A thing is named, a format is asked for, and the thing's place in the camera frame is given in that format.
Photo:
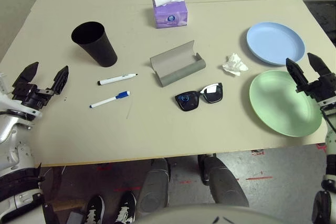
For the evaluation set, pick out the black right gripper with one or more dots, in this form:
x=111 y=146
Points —
x=326 y=86

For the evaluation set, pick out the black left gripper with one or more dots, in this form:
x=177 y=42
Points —
x=29 y=95

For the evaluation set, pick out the light green plate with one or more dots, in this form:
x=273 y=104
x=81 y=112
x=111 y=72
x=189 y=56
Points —
x=278 y=103

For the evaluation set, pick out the white marker blue cap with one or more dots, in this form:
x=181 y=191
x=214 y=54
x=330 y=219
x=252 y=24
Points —
x=105 y=101

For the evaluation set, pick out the white tissue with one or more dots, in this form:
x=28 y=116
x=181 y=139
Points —
x=234 y=64

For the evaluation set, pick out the black sunglasses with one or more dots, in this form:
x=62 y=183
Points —
x=187 y=100

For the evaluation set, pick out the grey glasses case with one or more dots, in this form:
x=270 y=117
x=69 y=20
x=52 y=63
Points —
x=170 y=58

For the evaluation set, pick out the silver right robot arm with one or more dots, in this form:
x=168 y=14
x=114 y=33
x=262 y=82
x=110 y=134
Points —
x=330 y=140

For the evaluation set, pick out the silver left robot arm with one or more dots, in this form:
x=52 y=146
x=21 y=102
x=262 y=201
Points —
x=15 y=155

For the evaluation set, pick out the light blue plate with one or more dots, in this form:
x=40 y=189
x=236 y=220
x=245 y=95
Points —
x=273 y=40

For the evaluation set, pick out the black plastic cup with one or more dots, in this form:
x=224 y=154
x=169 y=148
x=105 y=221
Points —
x=94 y=45

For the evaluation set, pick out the white marker black cap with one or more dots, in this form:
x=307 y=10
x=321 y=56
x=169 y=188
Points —
x=115 y=79

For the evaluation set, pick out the purple tissue box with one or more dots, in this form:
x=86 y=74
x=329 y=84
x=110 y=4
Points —
x=170 y=16

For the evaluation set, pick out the black white sneaker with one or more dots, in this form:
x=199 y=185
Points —
x=94 y=211
x=126 y=208

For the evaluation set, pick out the silver robot right leg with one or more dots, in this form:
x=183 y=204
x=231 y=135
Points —
x=225 y=187

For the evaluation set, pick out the silver robot leg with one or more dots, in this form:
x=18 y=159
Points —
x=225 y=187
x=153 y=187

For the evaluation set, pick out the silver robot left leg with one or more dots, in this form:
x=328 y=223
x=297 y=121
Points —
x=153 y=187

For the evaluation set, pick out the grey robot torso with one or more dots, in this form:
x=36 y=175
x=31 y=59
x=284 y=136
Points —
x=197 y=216

